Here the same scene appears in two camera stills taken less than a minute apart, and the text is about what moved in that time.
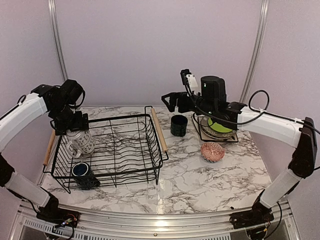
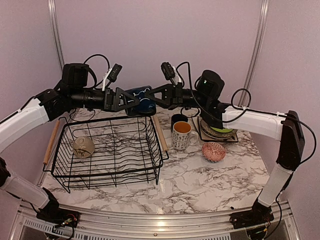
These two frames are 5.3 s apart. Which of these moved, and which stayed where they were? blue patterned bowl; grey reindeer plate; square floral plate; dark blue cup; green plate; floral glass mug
Moved: dark blue cup; floral glass mug
Stayed: green plate; blue patterned bowl; grey reindeer plate; square floral plate
